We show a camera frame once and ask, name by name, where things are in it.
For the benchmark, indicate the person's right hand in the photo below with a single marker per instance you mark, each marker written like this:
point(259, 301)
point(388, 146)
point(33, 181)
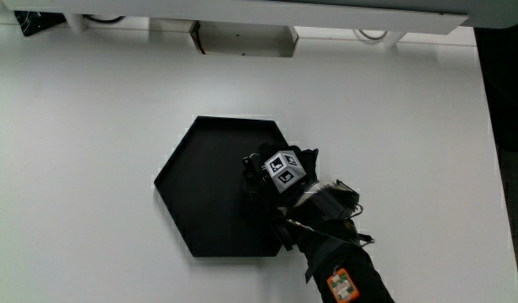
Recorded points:
point(284, 171)

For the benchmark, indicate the black hexagonal plate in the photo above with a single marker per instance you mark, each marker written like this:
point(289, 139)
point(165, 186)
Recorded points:
point(208, 189)

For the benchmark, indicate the person's right forearm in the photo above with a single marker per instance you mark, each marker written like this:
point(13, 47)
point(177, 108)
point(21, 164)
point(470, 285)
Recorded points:
point(351, 256)

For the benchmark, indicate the orange sensor module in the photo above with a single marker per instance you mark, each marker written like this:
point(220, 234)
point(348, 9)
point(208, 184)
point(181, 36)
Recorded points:
point(342, 286)

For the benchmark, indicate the white open box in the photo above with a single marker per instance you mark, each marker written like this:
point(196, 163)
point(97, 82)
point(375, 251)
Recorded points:
point(246, 40)

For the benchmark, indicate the white desk shelf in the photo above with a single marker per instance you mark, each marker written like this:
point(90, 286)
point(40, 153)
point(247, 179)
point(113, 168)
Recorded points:
point(242, 10)

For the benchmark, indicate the white shelf leg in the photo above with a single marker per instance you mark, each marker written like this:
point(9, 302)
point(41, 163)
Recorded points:
point(77, 23)
point(393, 39)

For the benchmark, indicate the black patterned bag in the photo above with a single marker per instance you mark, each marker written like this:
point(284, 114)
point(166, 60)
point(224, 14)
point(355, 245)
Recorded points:
point(36, 22)

